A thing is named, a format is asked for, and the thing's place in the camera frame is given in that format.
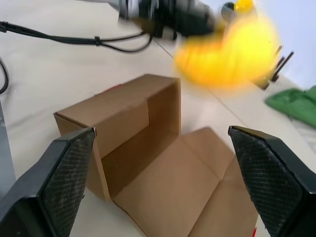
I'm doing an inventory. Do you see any green cloth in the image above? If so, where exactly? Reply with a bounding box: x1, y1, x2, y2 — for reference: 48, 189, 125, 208
265, 84, 316, 129

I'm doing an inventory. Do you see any black looped cable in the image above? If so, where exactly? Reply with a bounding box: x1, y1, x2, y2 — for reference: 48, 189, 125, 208
0, 57, 10, 95

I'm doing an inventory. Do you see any brown cardboard box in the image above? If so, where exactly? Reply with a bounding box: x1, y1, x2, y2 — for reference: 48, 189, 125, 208
53, 73, 260, 237

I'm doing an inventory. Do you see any small yellow plastic item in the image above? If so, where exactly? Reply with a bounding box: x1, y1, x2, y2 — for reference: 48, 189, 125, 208
233, 0, 255, 12

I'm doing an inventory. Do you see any grey flat panel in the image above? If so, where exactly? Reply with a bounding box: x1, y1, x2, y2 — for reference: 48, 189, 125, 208
0, 98, 16, 198

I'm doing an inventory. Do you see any dark metal stand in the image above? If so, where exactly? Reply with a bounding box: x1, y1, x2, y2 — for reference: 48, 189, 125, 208
258, 45, 295, 91

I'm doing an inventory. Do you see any yellow soft toy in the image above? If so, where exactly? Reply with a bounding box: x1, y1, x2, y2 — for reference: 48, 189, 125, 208
173, 7, 281, 90

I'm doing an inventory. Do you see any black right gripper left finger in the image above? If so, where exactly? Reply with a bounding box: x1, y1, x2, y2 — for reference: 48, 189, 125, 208
0, 126, 97, 237

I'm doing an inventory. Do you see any black bundled cable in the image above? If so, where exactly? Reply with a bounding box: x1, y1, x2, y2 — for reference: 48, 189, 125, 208
0, 20, 154, 54

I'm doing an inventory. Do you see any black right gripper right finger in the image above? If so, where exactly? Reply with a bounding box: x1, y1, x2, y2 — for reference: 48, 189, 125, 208
228, 125, 316, 237

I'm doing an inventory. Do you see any dark grey cup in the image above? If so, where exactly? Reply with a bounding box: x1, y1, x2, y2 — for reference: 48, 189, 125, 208
220, 1, 238, 22

